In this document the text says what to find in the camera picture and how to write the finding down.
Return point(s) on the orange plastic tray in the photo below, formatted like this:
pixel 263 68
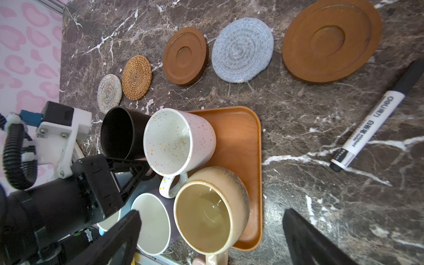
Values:
pixel 238 148

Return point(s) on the tan rattan coaster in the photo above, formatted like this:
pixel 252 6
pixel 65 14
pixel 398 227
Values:
pixel 137 77

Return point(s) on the brown wooden saucer coaster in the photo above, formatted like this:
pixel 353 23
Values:
pixel 330 40

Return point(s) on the beige glazed mug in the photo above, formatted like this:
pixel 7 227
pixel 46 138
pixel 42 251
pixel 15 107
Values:
pixel 211 212

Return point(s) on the purple mug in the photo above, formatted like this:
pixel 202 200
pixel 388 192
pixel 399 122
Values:
pixel 158 227

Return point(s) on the white marker pen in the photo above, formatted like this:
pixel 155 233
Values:
pixel 376 118

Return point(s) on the light blue woven coaster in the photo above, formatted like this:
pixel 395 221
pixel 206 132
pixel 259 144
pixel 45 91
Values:
pixel 242 50

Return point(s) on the black mug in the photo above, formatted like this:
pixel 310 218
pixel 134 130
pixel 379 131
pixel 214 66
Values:
pixel 122 133

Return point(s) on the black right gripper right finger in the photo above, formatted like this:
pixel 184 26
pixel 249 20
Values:
pixel 307 245

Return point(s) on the dark wooden saucer coaster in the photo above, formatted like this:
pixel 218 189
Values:
pixel 185 57

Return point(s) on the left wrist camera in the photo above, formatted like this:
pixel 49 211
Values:
pixel 57 128

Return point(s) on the white woven coaster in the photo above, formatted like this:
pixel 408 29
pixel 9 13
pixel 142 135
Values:
pixel 109 93

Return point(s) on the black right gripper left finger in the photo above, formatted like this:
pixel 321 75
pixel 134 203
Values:
pixel 116 247

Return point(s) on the white speckled mug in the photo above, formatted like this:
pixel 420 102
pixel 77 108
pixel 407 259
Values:
pixel 176 142

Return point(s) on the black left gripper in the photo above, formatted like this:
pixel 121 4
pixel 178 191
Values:
pixel 100 187

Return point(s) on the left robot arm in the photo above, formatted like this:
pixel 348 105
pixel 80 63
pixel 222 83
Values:
pixel 38 218

